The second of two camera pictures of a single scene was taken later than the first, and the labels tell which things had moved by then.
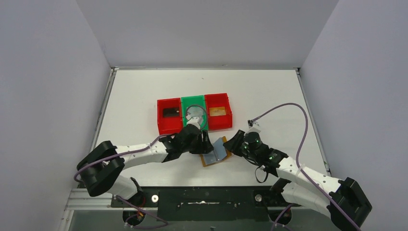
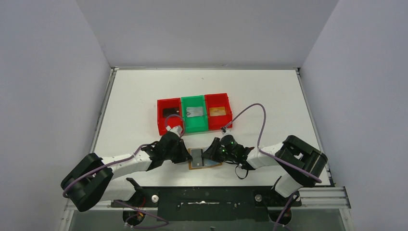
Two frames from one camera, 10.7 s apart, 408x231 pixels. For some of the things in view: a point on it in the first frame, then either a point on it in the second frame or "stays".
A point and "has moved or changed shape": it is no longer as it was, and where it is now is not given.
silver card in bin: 195,111 stays
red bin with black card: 169,116 stays
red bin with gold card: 219,111 stays
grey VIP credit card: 213,156 has moved or changed shape
